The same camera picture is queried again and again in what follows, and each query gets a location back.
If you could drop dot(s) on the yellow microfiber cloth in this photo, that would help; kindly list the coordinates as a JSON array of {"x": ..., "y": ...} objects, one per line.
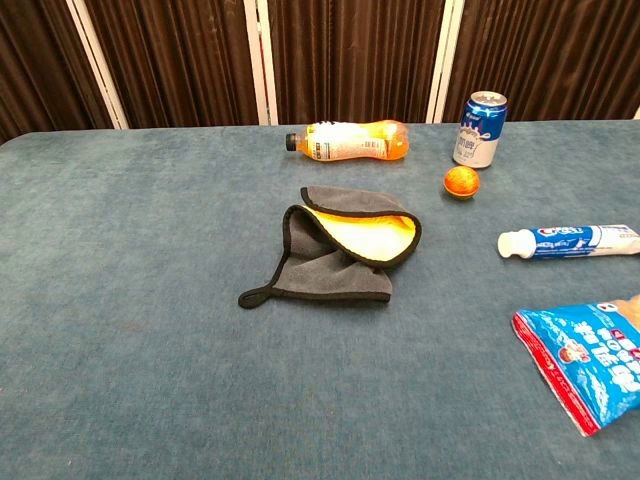
[{"x": 330, "y": 280}]

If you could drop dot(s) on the orange drink plastic bottle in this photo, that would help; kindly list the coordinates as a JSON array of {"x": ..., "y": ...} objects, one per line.
[{"x": 350, "y": 145}]

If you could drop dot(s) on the blue white drink can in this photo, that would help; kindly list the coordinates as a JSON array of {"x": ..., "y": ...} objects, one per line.
[{"x": 477, "y": 135}]

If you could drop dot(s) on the dark brown pleated curtain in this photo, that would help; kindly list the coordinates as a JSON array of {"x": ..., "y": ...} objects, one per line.
[{"x": 175, "y": 60}]

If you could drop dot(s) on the white blue toothpaste tube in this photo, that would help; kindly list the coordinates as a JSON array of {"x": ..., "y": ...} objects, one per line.
[{"x": 565, "y": 241}]

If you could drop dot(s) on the blue red snack bag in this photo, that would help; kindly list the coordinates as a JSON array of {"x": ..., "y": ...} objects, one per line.
[{"x": 590, "y": 360}]

